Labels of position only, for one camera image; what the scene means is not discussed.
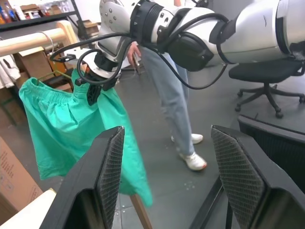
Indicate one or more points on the white clothes hanger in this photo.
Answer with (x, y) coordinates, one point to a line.
(31, 64)

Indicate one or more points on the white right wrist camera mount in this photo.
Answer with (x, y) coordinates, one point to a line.
(101, 72)

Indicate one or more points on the white sneaker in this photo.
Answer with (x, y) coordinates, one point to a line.
(194, 161)
(196, 138)

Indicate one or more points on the white garment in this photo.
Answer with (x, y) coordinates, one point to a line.
(9, 71)

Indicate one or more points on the black metal shelf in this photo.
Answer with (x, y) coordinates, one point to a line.
(35, 20)

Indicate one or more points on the person's bare hand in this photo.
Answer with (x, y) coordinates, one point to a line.
(133, 55)

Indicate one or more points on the person's blue jeans legs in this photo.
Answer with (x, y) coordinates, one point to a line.
(171, 95)

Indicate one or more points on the black office chair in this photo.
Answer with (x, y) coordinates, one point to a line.
(262, 71)

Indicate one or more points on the small open cardboard box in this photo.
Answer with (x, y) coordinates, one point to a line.
(89, 28)

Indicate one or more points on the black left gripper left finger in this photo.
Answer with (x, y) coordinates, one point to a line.
(90, 181)

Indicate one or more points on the black crate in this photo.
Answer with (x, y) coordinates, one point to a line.
(274, 140)

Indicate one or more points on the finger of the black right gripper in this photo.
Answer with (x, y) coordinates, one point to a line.
(93, 95)

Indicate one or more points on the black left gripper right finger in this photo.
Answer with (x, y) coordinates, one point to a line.
(250, 181)

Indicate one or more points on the green shorts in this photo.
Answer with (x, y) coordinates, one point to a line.
(66, 124)

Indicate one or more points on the large brown cardboard box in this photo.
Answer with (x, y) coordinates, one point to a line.
(16, 181)

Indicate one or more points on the wooden clothes rack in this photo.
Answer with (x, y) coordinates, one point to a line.
(28, 40)

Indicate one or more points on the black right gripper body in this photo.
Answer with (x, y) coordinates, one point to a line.
(95, 81)

